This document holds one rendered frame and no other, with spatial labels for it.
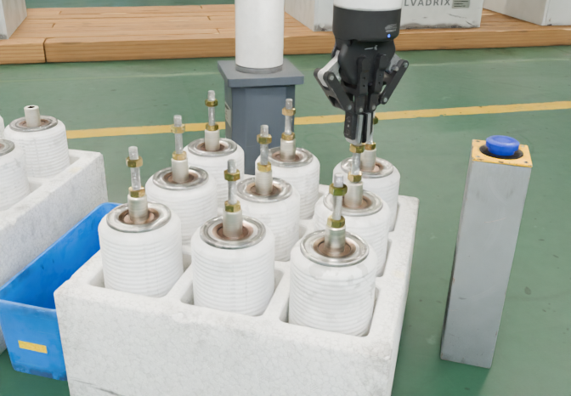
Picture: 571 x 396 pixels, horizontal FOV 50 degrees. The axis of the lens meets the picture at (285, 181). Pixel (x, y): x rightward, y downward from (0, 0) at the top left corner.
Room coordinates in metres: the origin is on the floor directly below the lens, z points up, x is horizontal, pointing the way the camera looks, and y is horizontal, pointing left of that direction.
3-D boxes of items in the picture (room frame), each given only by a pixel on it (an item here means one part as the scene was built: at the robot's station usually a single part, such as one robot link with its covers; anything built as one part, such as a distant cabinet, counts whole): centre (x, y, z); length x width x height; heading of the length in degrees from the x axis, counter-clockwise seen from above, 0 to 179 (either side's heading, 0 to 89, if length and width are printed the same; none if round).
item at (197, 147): (0.87, 0.11, 0.25); 0.08 x 0.08 x 0.01
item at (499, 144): (0.72, -0.27, 0.32); 0.04 x 0.04 x 0.02
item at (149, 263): (0.64, 0.17, 0.16); 0.10 x 0.10 x 0.18
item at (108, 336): (0.72, 0.03, 0.09); 0.39 x 0.39 x 0.18; 75
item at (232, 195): (0.61, 0.06, 0.30); 0.01 x 0.01 x 0.08
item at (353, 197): (0.69, -0.09, 0.26); 0.02 x 0.02 x 0.03
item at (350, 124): (0.68, -0.07, 0.37); 0.03 x 0.01 x 0.05; 125
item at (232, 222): (0.61, 0.06, 0.26); 0.02 x 0.02 x 0.03
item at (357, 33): (0.69, -0.09, 0.45); 0.08 x 0.08 x 0.09
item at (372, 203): (0.69, -0.09, 0.25); 0.08 x 0.08 x 0.01
